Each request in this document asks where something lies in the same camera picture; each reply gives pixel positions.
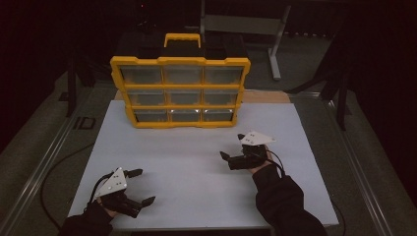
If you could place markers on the black angled stand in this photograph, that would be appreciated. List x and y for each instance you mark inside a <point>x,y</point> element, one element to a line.
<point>342,98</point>

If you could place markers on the yellow storage organizer cabinet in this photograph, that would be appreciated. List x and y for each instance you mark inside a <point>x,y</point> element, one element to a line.
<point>183,87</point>

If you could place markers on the aluminium floor rail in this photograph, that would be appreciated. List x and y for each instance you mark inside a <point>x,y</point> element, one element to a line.
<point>357,173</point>
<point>42,165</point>

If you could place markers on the black upright stand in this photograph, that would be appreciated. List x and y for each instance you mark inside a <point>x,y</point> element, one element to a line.
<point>71,91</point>

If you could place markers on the set of clear plastic drawers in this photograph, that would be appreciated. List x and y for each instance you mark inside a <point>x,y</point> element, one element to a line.
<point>141,74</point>

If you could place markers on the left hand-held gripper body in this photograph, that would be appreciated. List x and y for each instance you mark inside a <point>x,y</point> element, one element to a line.
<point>113,185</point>

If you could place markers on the single pulled-out transparent bin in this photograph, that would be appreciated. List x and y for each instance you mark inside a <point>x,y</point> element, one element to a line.
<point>218,115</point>

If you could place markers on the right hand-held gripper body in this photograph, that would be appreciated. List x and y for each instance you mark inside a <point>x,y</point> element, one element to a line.
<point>254,139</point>

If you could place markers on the person's left hand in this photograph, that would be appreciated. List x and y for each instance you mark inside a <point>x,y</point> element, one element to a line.
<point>108,209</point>

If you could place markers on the grey metal desk frame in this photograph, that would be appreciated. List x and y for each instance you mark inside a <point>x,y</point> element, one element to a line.
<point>242,24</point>

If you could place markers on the person's right hand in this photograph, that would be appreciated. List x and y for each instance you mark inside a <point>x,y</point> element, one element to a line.
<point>262,165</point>

